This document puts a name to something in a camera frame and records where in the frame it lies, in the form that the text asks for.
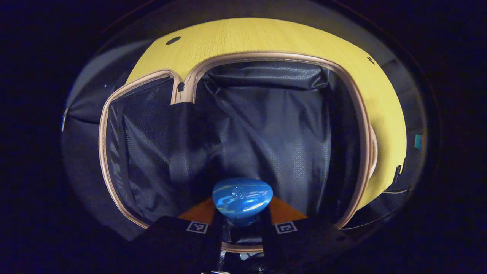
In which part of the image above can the blue-capped green bottle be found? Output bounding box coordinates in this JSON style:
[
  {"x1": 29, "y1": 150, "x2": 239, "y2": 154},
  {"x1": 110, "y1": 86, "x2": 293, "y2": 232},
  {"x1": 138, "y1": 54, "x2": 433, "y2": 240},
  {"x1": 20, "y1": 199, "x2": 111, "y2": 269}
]
[{"x1": 212, "y1": 177, "x2": 274, "y2": 229}]

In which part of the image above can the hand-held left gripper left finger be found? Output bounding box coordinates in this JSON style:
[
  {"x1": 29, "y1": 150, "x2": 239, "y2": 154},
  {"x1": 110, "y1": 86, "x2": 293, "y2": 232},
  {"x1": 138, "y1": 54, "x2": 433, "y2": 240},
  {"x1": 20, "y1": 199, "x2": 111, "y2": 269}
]
[{"x1": 137, "y1": 196, "x2": 225, "y2": 274}]

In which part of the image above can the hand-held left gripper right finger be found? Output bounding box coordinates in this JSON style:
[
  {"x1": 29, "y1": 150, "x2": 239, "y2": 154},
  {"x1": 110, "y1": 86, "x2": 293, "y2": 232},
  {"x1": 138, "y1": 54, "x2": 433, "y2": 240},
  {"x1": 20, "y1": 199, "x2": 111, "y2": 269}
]
[{"x1": 261, "y1": 196, "x2": 354, "y2": 274}]

